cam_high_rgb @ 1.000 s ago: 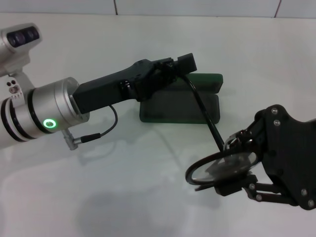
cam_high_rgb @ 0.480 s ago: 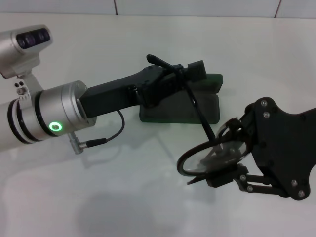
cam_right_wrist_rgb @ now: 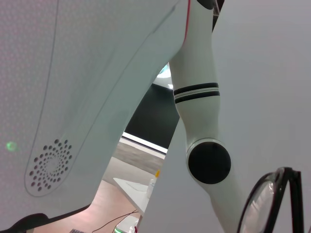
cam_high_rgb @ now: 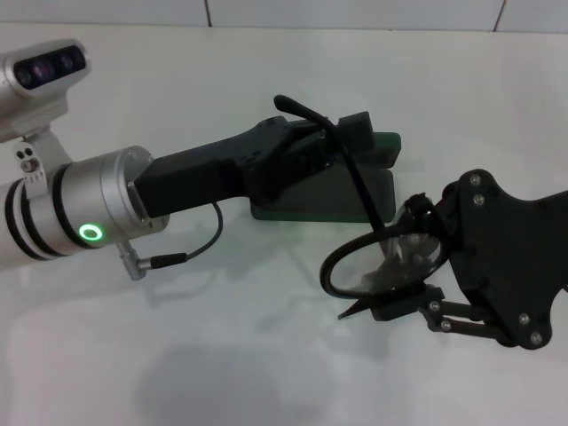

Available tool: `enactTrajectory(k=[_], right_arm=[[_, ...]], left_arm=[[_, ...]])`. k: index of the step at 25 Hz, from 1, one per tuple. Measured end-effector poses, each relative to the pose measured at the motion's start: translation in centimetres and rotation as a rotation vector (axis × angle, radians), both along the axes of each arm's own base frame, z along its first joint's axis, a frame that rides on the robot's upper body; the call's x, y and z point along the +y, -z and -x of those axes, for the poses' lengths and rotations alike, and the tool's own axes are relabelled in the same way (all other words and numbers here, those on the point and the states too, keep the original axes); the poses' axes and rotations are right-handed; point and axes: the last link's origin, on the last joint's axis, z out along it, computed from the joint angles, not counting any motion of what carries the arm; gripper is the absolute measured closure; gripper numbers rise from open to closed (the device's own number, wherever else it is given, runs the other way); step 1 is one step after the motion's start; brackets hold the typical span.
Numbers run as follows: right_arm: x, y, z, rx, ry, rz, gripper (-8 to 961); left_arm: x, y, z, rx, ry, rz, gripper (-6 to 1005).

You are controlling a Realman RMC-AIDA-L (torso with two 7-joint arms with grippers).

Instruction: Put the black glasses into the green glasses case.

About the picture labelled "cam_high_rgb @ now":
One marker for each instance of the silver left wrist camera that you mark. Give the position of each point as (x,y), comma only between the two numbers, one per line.
(40,84)

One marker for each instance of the green glasses case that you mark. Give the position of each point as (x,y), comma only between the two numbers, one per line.
(377,186)

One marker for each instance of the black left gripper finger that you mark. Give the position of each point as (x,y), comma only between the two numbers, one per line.
(310,155)
(355,128)

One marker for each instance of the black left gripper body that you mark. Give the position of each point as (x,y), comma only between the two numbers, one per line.
(208,173)

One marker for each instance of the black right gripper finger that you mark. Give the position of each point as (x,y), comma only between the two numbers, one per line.
(421,206)
(426,308)

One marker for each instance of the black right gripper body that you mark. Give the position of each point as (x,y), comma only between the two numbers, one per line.
(510,257)

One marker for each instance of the black glasses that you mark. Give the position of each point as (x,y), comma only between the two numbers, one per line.
(330,270)

